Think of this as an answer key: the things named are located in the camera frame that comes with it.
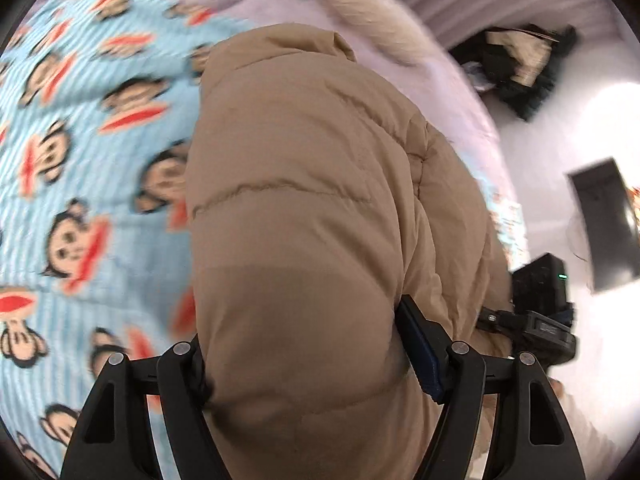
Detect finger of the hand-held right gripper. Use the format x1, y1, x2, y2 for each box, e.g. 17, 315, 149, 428
475, 308, 519, 334

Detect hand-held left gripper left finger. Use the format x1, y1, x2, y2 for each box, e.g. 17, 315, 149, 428
59, 335, 226, 480

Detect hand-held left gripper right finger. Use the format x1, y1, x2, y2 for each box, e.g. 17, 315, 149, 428
394, 294, 587, 480

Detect tan puffer jacket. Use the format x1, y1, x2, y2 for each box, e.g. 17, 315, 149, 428
184, 22, 516, 480

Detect black and tan clothes pile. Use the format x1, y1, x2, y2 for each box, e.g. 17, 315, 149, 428
450, 25, 578, 122

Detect black rectangular panel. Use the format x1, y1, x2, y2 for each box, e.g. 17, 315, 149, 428
565, 157, 640, 292

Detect blue monkey print blanket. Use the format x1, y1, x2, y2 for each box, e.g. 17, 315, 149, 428
0, 0, 530, 480

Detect cream fur hood trim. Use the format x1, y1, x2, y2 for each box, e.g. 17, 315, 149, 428
320, 0, 433, 68

